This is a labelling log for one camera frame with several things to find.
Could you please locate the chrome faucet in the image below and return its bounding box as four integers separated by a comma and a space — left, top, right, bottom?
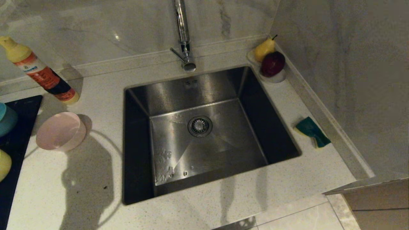
169, 0, 197, 72

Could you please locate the round metal drain strainer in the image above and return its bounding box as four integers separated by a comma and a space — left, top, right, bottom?
188, 115, 213, 138

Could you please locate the blue plastic bowl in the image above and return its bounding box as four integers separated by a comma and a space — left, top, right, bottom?
0, 102, 19, 138

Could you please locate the orange yellow detergent bottle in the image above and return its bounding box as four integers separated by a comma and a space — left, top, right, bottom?
0, 35, 80, 105

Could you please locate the yellow green sponge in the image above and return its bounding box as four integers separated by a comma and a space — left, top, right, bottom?
295, 117, 332, 149

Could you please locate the black glass cooktop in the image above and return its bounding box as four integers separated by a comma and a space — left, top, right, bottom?
0, 95, 43, 230

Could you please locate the yellow plastic bowl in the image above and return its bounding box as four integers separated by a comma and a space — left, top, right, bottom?
0, 149, 12, 182

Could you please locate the dark red apple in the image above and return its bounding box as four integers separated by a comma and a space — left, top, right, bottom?
260, 51, 286, 77

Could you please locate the pink plastic bowl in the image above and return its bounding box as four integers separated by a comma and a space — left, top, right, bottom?
36, 112, 87, 152

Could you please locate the small white fruit dish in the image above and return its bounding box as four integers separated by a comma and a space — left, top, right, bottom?
247, 48, 287, 84

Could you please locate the yellow pear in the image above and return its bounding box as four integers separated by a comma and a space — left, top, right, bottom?
254, 34, 278, 62

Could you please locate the light wooden cabinet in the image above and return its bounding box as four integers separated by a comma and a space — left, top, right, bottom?
323, 177, 409, 230

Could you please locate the stainless steel sink basin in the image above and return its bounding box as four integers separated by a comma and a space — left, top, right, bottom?
121, 65, 302, 205

